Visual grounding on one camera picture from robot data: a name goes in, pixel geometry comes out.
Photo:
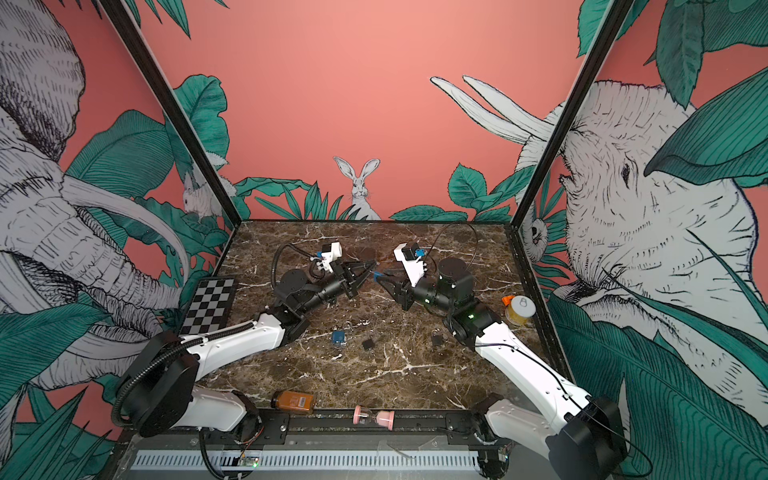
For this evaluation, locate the white perforated strip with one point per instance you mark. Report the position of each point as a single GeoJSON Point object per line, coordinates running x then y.
{"type": "Point", "coordinates": [284, 460]}

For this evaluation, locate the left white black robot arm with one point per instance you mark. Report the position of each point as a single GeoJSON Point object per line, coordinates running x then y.
{"type": "Point", "coordinates": [159, 392]}

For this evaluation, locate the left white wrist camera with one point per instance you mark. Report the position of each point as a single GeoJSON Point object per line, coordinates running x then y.
{"type": "Point", "coordinates": [329, 253]}

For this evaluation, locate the pink hourglass timer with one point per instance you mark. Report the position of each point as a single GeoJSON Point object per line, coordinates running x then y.
{"type": "Point", "coordinates": [363, 416]}

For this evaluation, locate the amber brown bottle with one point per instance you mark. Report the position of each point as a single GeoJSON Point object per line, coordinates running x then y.
{"type": "Point", "coordinates": [292, 401]}

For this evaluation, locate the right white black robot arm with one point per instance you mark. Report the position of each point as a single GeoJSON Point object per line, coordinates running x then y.
{"type": "Point", "coordinates": [576, 432]}

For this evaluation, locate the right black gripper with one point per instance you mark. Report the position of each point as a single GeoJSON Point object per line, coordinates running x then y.
{"type": "Point", "coordinates": [409, 294]}

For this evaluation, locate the black mounting rail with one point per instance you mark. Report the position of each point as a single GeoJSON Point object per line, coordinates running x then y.
{"type": "Point", "coordinates": [360, 429]}

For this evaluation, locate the black frame post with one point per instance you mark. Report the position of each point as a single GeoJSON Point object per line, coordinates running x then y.
{"type": "Point", "coordinates": [611, 24]}
{"type": "Point", "coordinates": [123, 22]}

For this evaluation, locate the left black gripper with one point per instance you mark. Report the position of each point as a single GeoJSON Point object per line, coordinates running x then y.
{"type": "Point", "coordinates": [348, 269]}

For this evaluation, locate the right black frame post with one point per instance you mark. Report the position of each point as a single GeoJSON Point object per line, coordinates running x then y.
{"type": "Point", "coordinates": [611, 24]}

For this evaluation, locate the left black frame post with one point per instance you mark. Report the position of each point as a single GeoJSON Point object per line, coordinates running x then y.
{"type": "Point", "coordinates": [123, 22]}

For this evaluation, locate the black white checkerboard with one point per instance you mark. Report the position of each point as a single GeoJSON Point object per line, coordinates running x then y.
{"type": "Point", "coordinates": [210, 306]}

